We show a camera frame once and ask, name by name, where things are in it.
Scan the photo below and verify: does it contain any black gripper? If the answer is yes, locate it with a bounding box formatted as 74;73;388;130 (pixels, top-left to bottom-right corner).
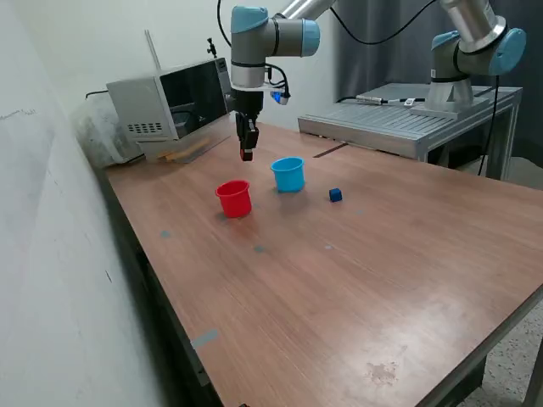
235;89;264;163

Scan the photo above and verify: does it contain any grey metal robot base table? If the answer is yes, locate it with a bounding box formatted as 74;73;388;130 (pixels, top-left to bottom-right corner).
296;82;523;181

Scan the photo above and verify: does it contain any pale wooden stick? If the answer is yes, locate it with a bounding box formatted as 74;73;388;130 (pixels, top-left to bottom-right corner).
157;139;211;164

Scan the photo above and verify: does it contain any blue plastic cup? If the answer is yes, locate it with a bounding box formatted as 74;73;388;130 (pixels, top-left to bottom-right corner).
270;156;306;194

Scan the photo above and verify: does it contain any red plastic cup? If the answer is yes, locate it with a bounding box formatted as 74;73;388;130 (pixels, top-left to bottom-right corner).
215;179;253;220

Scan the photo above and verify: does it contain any silver microwave oven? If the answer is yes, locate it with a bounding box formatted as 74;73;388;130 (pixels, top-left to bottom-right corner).
105;57;238;143

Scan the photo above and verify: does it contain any thin white rod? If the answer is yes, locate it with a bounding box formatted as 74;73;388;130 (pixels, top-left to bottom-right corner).
143;28;164;71

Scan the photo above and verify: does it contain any grey translucent plastic bag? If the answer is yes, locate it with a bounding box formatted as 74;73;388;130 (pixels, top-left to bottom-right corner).
70;95;145;169

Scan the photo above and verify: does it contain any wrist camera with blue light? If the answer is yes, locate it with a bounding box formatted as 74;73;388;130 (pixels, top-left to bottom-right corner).
270;86;294;107

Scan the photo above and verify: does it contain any black cable with white label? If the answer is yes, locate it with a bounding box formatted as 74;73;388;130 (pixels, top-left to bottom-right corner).
337;94;427;107

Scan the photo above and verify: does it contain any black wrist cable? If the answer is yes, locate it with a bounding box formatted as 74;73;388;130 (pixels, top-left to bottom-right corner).
216;0;438;98

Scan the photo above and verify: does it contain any grey metal table bracket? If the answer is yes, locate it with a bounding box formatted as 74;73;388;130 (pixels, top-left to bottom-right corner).
186;338;212;387

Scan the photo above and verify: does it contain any black hanging cable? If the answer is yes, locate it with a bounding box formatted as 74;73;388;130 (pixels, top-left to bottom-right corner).
474;75;501;176

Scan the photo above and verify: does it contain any dark metal table frame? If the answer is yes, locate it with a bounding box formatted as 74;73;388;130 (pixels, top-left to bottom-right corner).
413;286;543;407

